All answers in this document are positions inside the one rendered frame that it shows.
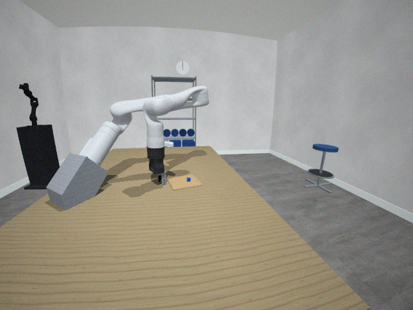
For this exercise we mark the tan mat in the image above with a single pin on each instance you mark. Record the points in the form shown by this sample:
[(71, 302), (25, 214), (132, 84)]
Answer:
[(180, 182)]

